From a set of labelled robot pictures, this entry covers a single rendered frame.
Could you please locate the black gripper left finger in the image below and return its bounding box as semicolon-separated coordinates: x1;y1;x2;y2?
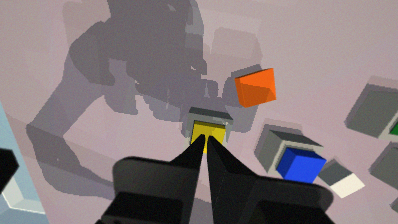
112;134;206;224

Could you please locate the red button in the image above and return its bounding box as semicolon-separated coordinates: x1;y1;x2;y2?
391;202;398;213

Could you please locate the green button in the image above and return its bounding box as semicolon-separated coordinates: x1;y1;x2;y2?
348;91;398;142

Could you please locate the orange block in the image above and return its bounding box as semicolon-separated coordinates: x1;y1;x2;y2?
234;68;276;108

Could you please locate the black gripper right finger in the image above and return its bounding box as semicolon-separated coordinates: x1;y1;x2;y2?
207;135;334;224

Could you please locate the yellow button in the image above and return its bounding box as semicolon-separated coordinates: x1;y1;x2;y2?
183;107;234;155

